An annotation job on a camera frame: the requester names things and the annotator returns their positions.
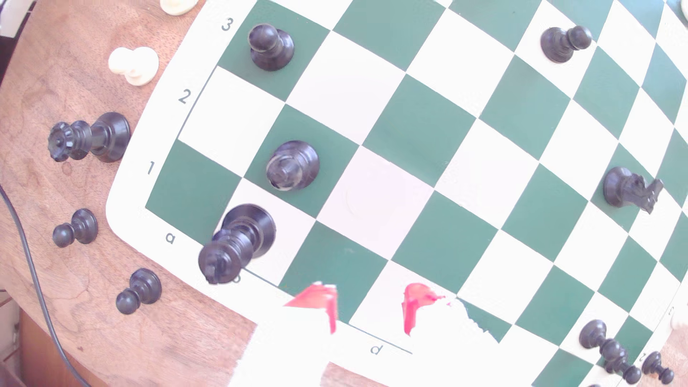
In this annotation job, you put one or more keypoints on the white chess bishop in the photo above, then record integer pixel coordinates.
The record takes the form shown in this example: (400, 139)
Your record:
(178, 5)

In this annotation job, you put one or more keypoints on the white chess pawn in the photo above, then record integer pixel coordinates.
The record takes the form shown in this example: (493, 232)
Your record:
(137, 65)

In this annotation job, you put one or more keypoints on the black chess pawn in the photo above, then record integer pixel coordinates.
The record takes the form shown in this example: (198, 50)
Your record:
(623, 365)
(142, 287)
(657, 367)
(559, 45)
(271, 49)
(593, 333)
(80, 227)

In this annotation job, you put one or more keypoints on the black chess queen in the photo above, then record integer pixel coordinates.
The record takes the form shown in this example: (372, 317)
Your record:
(105, 137)

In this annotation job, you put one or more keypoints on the black chess knight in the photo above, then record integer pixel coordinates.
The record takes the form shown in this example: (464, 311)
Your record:
(623, 188)

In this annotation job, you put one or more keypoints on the green and white chess mat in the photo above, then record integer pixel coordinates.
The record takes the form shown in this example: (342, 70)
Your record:
(344, 80)

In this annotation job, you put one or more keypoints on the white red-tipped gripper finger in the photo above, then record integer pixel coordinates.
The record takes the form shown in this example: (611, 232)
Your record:
(441, 344)
(293, 344)

